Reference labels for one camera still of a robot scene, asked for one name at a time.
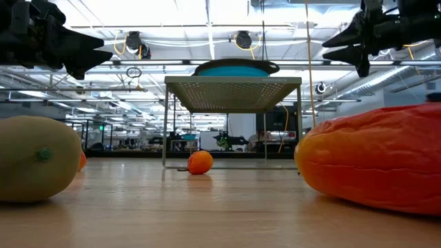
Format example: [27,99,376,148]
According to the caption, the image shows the small orange red pear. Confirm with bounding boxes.
[77,150,88,172]
[177,149,214,176]

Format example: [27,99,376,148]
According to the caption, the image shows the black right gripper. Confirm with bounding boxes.
[321,0,414,79]

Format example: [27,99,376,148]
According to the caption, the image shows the black hanging cable coil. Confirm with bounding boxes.
[125,66,143,79]

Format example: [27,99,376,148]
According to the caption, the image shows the black green machine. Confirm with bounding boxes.
[212,131,249,152]

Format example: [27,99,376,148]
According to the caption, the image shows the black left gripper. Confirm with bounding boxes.
[0,0,114,81]

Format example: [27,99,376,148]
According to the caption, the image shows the black monitor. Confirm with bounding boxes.
[255,105,299,132]

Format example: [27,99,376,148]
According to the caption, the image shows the green perforated metal shelf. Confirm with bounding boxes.
[161,75,304,170]

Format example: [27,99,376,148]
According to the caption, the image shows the red yellow mango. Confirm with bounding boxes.
[294,102,441,217]

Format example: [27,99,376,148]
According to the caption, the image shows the yellow hanging cable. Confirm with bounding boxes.
[277,102,290,154]

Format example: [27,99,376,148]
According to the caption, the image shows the brown green kiwi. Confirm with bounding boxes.
[0,115,83,203]

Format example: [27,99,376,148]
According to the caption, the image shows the blue grey collapsible colander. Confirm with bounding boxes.
[192,58,280,77]

